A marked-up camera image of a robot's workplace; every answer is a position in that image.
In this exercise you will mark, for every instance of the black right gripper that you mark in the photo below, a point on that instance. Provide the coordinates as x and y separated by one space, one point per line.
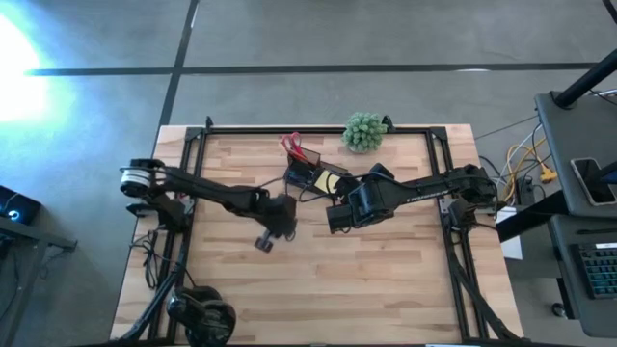
371 202

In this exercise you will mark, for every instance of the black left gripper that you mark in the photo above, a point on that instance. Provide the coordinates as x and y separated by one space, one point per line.
279 214

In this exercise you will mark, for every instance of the yellow sticky note pad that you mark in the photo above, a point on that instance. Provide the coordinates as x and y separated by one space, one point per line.
322 183

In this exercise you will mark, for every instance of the black mesh desk organizer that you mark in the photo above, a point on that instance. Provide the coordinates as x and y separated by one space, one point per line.
308 159

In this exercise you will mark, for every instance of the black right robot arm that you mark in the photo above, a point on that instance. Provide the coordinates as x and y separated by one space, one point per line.
434 190

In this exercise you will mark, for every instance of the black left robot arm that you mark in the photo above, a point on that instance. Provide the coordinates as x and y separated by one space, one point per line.
212 190

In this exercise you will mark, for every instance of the green plant in white pot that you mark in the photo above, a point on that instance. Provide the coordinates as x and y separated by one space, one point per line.
362 131

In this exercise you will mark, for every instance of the white box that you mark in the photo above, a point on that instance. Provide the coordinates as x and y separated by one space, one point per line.
511 246

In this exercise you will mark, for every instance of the grey side desk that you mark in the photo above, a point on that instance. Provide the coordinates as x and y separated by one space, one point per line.
564 159

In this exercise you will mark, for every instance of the black caster wheel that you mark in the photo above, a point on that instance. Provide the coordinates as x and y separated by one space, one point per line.
558 309

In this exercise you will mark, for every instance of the grey keyboard desk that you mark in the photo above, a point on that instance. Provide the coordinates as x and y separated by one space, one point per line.
569 289

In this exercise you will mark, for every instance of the black smartphone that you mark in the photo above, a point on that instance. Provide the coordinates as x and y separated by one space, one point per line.
593 183

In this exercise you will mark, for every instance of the black keyboard blue keys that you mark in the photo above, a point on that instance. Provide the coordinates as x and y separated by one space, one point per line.
600 270

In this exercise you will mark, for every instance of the black pole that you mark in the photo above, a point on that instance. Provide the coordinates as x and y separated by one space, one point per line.
585 79

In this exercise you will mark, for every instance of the black device with blue light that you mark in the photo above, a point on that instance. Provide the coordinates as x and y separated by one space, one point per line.
17 207

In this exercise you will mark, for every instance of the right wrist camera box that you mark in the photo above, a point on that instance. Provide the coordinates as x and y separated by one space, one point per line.
340 219

